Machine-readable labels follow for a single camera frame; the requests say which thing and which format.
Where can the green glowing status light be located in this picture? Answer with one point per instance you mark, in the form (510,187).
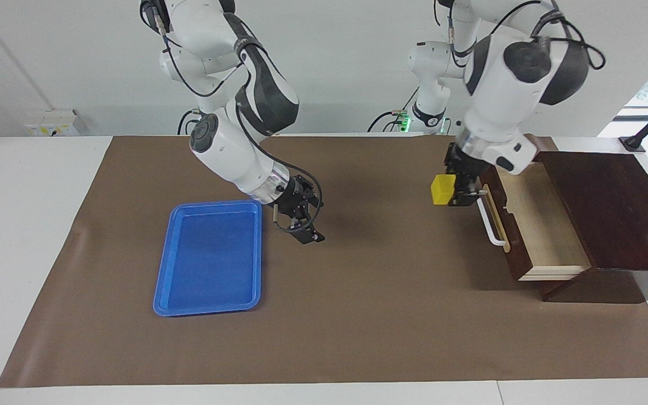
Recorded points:
(404,121)

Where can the dark wooden cabinet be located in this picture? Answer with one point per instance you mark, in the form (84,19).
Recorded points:
(616,214)

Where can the white wall socket box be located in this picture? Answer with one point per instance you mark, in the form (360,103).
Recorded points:
(51,124)

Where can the yellow block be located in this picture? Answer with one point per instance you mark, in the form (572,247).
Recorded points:
(442,190)

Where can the blue plastic tray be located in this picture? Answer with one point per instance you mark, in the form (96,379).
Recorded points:
(211,259)

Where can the brown table mat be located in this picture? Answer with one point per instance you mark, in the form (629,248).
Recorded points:
(386,315)

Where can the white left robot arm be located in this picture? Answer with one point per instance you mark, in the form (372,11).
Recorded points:
(504,95)

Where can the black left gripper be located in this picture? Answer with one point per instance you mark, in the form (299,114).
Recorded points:
(462,163)

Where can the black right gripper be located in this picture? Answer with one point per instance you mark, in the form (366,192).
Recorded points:
(298,199)

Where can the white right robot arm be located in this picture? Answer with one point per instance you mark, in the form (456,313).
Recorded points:
(228,152)

